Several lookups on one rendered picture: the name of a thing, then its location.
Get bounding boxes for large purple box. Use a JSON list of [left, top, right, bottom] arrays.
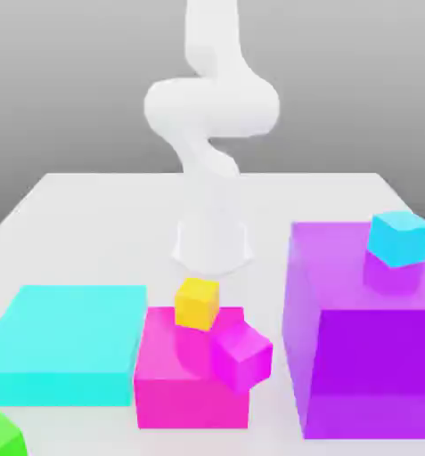
[[282, 221, 425, 441]]

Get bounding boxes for small green cube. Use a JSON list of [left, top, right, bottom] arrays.
[[0, 411, 29, 456]]

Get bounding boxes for small blue cube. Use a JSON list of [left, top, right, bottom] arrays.
[[366, 209, 425, 269]]

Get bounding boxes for large pink box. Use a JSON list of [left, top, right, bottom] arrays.
[[133, 305, 250, 430]]

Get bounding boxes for large cyan box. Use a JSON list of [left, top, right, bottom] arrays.
[[0, 284, 148, 408]]

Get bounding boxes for small magenta cube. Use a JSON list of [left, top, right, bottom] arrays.
[[211, 321, 274, 395]]

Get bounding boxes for small yellow cube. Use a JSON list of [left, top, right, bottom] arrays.
[[174, 277, 221, 332]]

